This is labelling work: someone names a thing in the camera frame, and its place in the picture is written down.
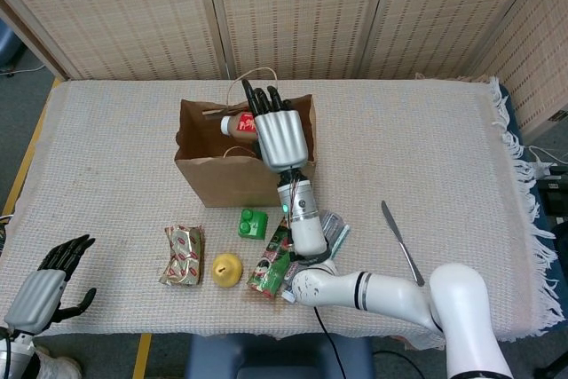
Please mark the white woven tablecloth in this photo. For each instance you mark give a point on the white woven tablecloth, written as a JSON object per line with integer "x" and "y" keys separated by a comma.
{"x": 111, "y": 152}

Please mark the gold red snack packet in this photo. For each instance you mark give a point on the gold red snack packet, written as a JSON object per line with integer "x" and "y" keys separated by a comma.
{"x": 182, "y": 259}

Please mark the metal table knife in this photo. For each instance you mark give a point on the metal table knife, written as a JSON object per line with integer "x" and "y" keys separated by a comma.
{"x": 401, "y": 243}

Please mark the brown paper bag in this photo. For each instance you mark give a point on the brown paper bag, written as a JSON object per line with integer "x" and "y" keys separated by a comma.
{"x": 222, "y": 183}

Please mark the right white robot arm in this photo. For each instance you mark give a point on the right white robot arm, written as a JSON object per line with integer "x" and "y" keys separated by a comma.
{"x": 386, "y": 294}

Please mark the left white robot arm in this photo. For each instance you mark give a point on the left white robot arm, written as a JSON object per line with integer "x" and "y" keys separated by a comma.
{"x": 15, "y": 357}

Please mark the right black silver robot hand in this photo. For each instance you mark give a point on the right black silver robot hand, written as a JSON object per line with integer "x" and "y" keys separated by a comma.
{"x": 281, "y": 139}

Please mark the white sneaker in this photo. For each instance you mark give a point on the white sneaker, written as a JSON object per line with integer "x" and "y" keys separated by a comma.
{"x": 57, "y": 365}

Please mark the yellow pear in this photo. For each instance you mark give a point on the yellow pear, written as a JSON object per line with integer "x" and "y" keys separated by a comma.
{"x": 227, "y": 270}

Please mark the woven folding screen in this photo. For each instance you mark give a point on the woven folding screen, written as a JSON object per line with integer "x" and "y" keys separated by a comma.
{"x": 133, "y": 19}

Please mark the black box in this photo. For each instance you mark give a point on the black box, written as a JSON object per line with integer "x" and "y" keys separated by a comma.
{"x": 554, "y": 192}

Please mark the green chips can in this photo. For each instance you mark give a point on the green chips can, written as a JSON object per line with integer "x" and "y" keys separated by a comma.
{"x": 270, "y": 268}

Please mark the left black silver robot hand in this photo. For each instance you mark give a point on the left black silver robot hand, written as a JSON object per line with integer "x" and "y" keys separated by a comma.
{"x": 35, "y": 303}

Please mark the clear plastic bottle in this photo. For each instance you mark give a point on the clear plastic bottle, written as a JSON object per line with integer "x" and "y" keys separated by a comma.
{"x": 330, "y": 221}

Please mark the blue round container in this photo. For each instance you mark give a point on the blue round container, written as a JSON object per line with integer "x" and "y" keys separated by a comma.
{"x": 9, "y": 46}

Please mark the green toy block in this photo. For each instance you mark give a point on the green toy block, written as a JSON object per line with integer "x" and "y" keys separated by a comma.
{"x": 253, "y": 224}

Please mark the brown sauce bottle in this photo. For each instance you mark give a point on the brown sauce bottle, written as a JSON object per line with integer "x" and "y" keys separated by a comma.
{"x": 239, "y": 125}

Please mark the blue chair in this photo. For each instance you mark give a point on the blue chair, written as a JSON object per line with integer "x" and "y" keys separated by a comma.
{"x": 266, "y": 357}

